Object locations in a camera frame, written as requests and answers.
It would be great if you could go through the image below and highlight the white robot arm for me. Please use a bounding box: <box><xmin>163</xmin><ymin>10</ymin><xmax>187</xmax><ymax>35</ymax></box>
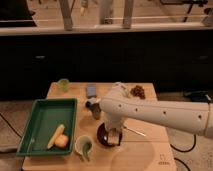
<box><xmin>97</xmin><ymin>82</ymin><xmax>213</xmax><ymax>147</ymax></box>

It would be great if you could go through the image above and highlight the purple bowl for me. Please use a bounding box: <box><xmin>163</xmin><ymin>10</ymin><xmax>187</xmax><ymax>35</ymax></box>
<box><xmin>96</xmin><ymin>123</ymin><xmax>114</xmax><ymax>147</ymax></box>

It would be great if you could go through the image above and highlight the blue eraser block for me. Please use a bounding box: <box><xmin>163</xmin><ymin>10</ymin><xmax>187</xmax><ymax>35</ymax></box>
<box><xmin>86</xmin><ymin>85</ymin><xmax>97</xmax><ymax>98</ymax></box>

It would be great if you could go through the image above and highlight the metal cup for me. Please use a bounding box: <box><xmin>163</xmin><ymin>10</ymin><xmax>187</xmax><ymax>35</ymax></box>
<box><xmin>85</xmin><ymin>99</ymin><xmax>101</xmax><ymax>120</ymax></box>

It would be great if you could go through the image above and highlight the orange fruit toy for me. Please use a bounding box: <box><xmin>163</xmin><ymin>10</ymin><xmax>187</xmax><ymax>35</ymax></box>
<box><xmin>55</xmin><ymin>134</ymin><xmax>69</xmax><ymax>148</ymax></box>

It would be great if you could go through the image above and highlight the yellow banana toy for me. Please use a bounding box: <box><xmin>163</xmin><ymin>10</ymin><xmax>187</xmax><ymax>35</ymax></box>
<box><xmin>47</xmin><ymin>124</ymin><xmax>65</xmax><ymax>149</ymax></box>

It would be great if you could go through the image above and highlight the green plastic tray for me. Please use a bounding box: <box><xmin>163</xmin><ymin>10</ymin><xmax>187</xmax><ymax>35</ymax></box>
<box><xmin>17</xmin><ymin>98</ymin><xmax>77</xmax><ymax>156</ymax></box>

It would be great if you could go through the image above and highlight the green translucent cup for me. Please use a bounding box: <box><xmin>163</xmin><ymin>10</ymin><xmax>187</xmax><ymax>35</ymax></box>
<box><xmin>58</xmin><ymin>78</ymin><xmax>69</xmax><ymax>92</ymax></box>

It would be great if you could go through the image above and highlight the blue object on floor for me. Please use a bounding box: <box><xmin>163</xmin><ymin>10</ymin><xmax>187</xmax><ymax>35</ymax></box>
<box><xmin>184</xmin><ymin>91</ymin><xmax>212</xmax><ymax>103</ymax></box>

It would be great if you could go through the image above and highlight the black cable on floor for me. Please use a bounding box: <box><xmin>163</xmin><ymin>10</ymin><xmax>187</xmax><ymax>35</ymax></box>
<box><xmin>169</xmin><ymin>134</ymin><xmax>198</xmax><ymax>171</ymax></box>

